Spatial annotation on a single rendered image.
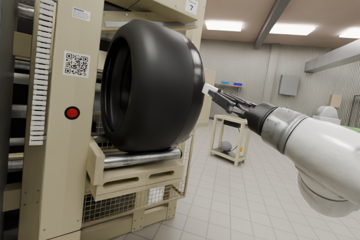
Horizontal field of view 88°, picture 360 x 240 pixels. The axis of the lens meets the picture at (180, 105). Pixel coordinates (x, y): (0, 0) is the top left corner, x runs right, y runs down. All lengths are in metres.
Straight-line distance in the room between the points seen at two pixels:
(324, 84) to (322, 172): 9.21
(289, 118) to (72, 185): 0.71
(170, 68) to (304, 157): 0.43
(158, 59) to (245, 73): 8.33
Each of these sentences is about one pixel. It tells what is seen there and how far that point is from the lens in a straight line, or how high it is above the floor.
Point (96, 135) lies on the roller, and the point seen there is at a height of 0.92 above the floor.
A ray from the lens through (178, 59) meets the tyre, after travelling 0.65.
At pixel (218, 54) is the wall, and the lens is 9.00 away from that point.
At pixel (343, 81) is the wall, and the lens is 9.85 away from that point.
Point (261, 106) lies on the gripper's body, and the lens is 0.45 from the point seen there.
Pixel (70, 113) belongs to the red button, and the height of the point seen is 1.06.
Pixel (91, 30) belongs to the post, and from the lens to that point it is 0.73.
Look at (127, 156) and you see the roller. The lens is 0.74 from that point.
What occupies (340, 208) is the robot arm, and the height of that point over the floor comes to 1.01.
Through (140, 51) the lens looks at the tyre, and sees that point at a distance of 0.64.
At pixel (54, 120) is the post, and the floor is 1.03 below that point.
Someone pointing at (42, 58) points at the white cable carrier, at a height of 1.22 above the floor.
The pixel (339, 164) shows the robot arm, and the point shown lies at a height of 1.11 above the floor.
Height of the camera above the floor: 1.19
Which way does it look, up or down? 5 degrees down
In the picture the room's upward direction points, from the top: 8 degrees clockwise
